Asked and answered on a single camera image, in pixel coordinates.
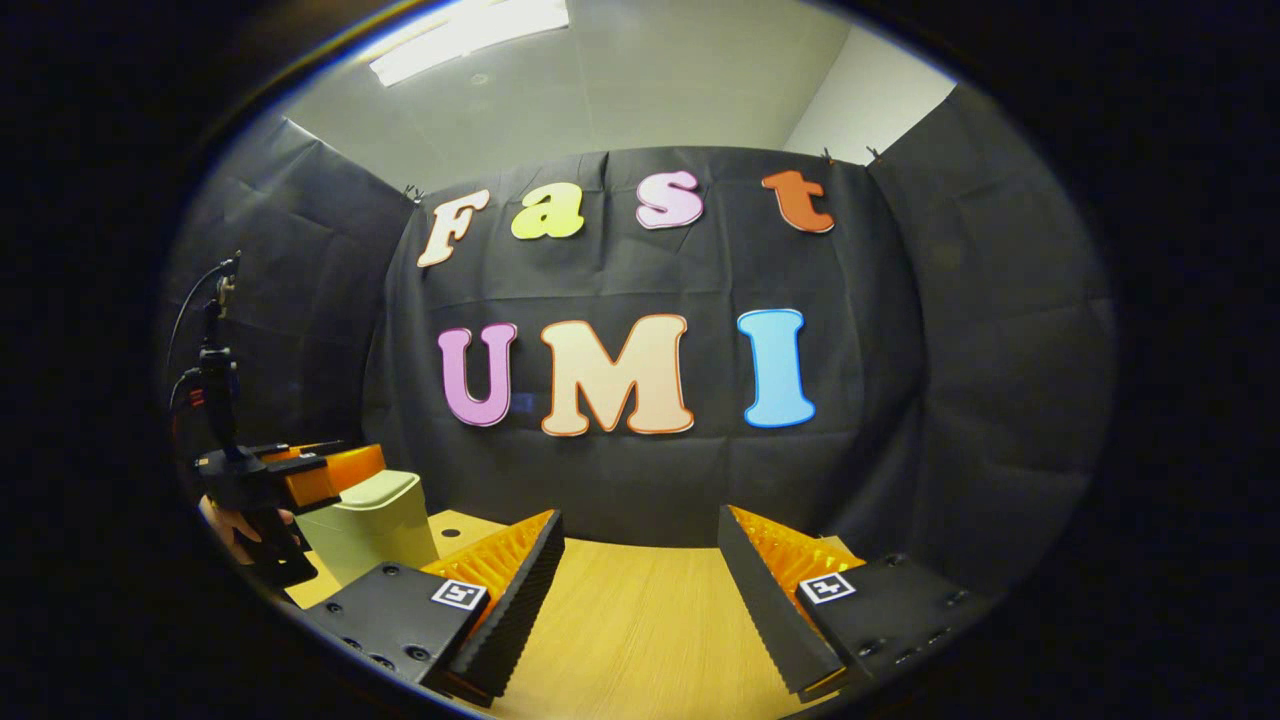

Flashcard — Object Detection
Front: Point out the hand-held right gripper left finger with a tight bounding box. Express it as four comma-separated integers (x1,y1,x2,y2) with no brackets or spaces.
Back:
303,508,566,707

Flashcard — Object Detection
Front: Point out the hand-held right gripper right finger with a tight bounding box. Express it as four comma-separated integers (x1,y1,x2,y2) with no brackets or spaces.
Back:
716,503,991,701

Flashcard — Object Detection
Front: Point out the light green garbage bin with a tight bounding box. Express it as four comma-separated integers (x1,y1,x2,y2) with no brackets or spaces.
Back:
293,470,441,588

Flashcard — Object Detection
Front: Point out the wooden desktop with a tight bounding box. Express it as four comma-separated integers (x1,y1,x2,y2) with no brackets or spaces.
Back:
285,510,866,720

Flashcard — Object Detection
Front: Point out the black backdrop cloth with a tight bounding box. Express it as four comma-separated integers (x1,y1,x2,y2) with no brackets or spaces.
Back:
160,85,1116,601

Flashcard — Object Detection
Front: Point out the ceiling light panel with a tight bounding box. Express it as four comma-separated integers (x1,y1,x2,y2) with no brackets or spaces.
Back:
368,0,571,88

